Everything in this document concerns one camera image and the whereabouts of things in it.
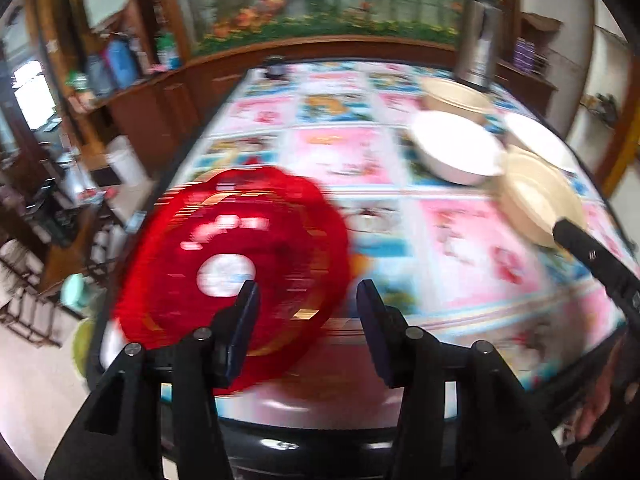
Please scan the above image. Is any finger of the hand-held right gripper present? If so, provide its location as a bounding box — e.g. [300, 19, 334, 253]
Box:
[552, 217, 640, 311]

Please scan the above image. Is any white bowl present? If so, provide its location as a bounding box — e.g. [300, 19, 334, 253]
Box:
[407, 110, 506, 186]

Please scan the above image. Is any purple box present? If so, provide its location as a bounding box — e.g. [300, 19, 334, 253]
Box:
[512, 37, 538, 73]

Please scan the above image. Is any light blue bottle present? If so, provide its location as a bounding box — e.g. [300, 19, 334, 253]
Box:
[85, 55, 113, 98]

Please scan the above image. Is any white plate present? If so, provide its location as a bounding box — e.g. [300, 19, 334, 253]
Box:
[502, 112, 581, 173]

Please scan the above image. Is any wooden slatted chair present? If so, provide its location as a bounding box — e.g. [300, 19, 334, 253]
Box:
[0, 240, 66, 348]

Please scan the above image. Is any window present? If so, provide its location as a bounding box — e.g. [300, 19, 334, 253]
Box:
[12, 60, 56, 131]

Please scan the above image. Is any steel thermos flask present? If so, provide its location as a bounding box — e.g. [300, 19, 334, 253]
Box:
[452, 0, 503, 91]

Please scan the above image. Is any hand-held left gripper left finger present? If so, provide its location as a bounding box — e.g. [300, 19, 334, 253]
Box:
[44, 280, 262, 480]

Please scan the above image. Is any white bucket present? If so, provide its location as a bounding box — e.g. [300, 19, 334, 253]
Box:
[105, 135, 151, 188]

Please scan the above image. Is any green and white bottle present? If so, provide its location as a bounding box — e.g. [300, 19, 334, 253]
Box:
[155, 32, 181, 71]

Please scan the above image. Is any teal basin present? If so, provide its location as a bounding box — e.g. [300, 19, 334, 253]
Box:
[60, 272, 101, 321]

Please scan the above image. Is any flower wall poster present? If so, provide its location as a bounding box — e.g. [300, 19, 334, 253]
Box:
[192, 0, 471, 56]

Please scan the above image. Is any person's right hand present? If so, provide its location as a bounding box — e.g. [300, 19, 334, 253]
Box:
[575, 347, 626, 443]

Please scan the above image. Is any small wooden side table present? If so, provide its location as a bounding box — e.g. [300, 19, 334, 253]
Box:
[40, 200, 126, 291]

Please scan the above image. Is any blue detergent bottle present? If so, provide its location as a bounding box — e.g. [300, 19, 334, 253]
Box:
[107, 40, 138, 88]

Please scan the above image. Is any yellow-green basin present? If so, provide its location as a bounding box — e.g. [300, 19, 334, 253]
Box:
[72, 317, 108, 386]

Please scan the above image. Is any wooden wall cabinet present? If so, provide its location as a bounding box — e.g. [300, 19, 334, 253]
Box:
[30, 0, 561, 171]

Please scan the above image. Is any cream bowl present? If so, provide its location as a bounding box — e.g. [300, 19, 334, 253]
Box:
[420, 77, 496, 123]
[492, 145, 588, 248]

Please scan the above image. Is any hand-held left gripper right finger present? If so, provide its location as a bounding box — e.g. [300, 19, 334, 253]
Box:
[356, 279, 573, 480]

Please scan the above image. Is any green-lidded jar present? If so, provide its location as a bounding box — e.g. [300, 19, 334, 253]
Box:
[67, 72, 93, 106]

